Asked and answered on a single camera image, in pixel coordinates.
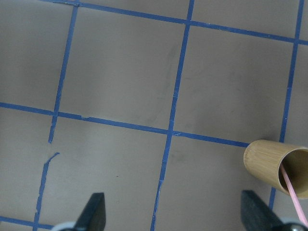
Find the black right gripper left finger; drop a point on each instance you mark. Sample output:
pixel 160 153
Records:
pixel 93 216

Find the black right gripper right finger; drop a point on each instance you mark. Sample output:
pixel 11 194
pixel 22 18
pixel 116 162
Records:
pixel 256 215

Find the bamboo cup holder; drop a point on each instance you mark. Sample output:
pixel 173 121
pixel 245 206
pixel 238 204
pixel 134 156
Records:
pixel 263 159

